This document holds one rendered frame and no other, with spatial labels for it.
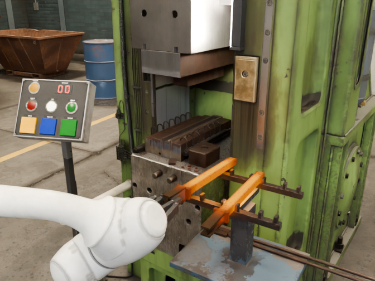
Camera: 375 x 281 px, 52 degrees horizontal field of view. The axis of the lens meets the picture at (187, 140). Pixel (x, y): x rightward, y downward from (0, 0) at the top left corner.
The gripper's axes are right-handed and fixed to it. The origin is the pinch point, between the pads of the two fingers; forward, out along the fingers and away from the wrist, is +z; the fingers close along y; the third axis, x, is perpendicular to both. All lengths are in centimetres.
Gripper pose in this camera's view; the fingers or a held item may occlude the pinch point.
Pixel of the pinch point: (174, 197)
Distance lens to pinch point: 111.9
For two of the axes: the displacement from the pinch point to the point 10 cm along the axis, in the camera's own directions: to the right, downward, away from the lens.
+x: 0.2, -9.4, -3.4
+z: 5.4, -2.8, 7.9
